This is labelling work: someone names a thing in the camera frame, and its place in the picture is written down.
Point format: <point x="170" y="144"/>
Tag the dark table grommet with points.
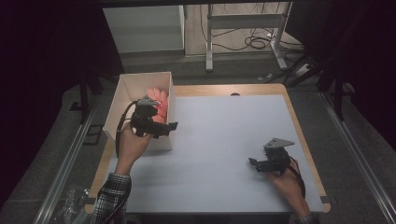
<point x="235" y="94"/>

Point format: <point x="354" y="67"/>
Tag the pink glove with red print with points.
<point x="160" y="98"/>

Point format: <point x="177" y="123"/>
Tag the clear plastic bag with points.
<point x="71" y="202"/>

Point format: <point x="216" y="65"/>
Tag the metal floor rail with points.
<point x="358" y="155"/>
<point x="63" y="174"/>

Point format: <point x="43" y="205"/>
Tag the black tape strip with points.
<point x="89" y="200"/>
<point x="325" y="199"/>

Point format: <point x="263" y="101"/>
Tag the light blue table mat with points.
<point x="218" y="174"/>

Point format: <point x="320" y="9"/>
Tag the black floor plate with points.
<point x="93" y="134"/>

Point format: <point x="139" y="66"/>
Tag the white power strip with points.
<point x="302" y="70"/>

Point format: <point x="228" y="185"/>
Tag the dark curtain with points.
<point x="40" y="62"/>
<point x="367" y="62"/>

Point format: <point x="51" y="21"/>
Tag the white metal desk frame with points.
<point x="246" y="21"/>

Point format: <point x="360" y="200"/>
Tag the person's left hand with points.
<point x="130" y="149"/>

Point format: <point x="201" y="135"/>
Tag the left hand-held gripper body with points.
<point x="144" y="119"/>

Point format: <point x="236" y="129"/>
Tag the white cabinet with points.
<point x="143" y="29"/>

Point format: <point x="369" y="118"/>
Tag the person's right hand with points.
<point x="288" y="186"/>

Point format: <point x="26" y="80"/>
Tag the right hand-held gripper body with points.
<point x="276" y="158"/>

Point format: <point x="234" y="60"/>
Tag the black metal stand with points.
<point x="339" y="96"/>
<point x="84" y="96"/>

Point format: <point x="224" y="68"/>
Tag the white box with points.
<point x="130" y="90"/>

